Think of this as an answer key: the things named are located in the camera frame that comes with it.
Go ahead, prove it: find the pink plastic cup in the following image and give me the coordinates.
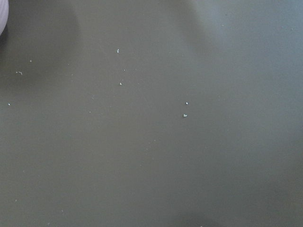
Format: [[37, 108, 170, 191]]
[[0, 0, 9, 34]]

